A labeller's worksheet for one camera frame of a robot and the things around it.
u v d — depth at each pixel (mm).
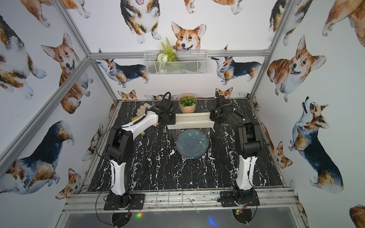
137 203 733
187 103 1007
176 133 1009
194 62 926
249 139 541
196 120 982
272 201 743
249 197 684
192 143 903
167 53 818
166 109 777
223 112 717
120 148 530
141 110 1139
